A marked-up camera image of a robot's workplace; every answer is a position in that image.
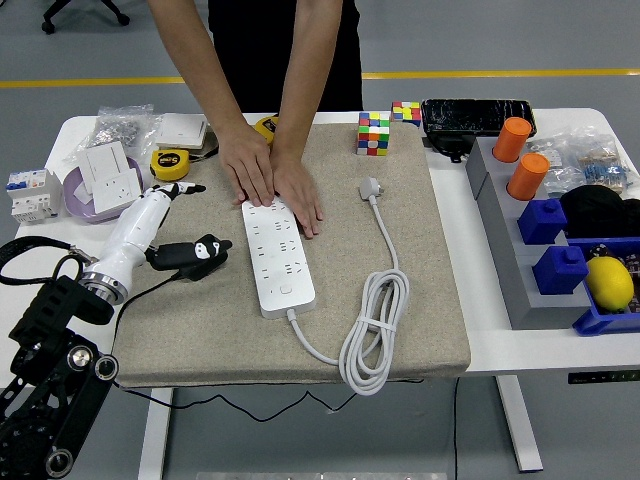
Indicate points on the person's right hand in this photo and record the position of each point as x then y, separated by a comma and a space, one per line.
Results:
250, 170

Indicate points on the person's left hand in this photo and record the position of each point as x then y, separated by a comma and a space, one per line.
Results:
297, 190

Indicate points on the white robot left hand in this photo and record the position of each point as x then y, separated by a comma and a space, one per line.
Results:
132, 230

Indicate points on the white power strip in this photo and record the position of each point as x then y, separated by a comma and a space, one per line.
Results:
280, 265

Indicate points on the black plug adapter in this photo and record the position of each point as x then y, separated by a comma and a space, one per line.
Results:
200, 273

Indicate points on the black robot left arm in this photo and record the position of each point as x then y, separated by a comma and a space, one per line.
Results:
50, 300

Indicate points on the person's right forearm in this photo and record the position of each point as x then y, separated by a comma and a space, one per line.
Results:
200, 75

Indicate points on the person's left forearm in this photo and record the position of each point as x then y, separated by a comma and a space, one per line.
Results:
305, 85

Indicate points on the grey peg block board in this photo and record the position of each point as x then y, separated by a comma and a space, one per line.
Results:
500, 225

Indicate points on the dark circuit board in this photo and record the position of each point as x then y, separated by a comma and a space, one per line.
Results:
634, 280

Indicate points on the yellow black tape measure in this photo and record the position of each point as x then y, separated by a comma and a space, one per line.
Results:
265, 127

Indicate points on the purple plastic bowl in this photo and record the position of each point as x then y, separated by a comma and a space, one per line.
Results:
75, 205

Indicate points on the large colourful puzzle cube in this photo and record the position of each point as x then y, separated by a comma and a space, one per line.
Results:
373, 133

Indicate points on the clear bag of screws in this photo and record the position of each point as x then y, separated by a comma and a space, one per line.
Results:
122, 127

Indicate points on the white blue circuit breaker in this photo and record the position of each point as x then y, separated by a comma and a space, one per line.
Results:
32, 192

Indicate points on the grey-brown fabric mat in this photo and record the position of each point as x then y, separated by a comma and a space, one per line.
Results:
200, 325

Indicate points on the person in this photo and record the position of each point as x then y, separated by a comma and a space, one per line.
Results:
260, 50

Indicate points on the small colourful puzzle cube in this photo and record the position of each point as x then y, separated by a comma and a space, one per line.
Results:
406, 113

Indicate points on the black plastic tray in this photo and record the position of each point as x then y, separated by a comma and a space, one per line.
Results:
477, 116

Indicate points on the white table leg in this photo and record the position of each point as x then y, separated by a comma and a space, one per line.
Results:
155, 435
517, 420

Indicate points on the orange cylinder peg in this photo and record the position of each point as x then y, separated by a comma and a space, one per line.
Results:
512, 140
529, 176

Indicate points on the black office chair base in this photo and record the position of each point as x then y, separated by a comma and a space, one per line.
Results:
80, 12

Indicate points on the blue square peg block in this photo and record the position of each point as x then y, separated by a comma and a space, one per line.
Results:
542, 222
560, 272

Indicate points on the clear bag small parts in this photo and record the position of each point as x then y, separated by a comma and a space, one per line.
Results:
552, 170

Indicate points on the black cloth bundle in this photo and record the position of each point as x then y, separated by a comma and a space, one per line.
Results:
595, 210

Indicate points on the clear bag of resistors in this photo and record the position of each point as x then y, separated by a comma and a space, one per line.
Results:
605, 167

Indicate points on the yellow lemon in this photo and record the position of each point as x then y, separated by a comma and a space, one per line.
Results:
610, 284

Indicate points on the blue plastic bin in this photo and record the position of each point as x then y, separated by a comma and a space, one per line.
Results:
600, 322

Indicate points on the black table control panel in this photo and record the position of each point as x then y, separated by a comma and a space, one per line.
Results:
602, 377

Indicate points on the white wall socket panel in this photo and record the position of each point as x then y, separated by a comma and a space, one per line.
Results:
116, 192

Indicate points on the white switch plate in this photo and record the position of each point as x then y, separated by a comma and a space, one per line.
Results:
102, 160

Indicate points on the white wall switch box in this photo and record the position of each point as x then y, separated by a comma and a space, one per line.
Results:
182, 130

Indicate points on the black plastic bracket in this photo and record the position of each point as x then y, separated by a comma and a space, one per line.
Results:
450, 146

